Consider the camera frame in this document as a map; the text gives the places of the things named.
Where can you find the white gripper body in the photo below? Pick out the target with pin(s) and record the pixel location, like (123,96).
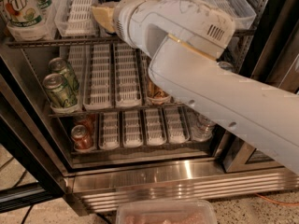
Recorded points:
(121,16)

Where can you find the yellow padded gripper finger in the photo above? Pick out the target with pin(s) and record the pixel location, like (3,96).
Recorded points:
(103,14)

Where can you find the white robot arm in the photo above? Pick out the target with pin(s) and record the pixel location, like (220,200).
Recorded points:
(184,40)

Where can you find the rear green soda can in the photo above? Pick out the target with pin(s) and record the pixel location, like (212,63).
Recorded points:
(63,67)

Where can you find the green soda can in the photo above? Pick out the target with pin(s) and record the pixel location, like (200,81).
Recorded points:
(59,91)
(63,67)

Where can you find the front gold soda can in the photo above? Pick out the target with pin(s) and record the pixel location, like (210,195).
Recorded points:
(155,92)

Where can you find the gold soda can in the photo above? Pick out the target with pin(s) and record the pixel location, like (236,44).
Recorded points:
(226,66)
(155,92)

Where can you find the front 7up can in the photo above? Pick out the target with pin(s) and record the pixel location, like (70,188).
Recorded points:
(23,13)

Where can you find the front green soda can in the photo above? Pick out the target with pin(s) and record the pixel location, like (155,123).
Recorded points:
(59,91)

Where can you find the right gold soda can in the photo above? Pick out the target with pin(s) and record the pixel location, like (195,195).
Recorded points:
(226,66)

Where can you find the stainless steel fridge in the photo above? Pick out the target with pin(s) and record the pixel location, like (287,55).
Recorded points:
(137,155)

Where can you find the rear red soda can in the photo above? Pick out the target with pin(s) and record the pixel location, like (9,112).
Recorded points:
(85,120)

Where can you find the red soda can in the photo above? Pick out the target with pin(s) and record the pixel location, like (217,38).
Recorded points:
(81,137)
(85,120)

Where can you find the front red soda can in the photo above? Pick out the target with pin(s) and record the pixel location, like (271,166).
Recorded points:
(81,137)

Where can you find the clear water bottle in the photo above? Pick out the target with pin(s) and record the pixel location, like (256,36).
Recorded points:
(202,128)

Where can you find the clear plastic food container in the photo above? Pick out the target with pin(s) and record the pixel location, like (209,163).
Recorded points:
(166,212)

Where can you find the middle wire shelf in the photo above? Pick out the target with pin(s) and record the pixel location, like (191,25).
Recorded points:
(112,109)

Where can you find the wire shelf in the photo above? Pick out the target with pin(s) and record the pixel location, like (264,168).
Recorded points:
(62,42)
(112,109)

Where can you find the top wire shelf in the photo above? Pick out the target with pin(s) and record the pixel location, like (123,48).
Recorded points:
(62,42)

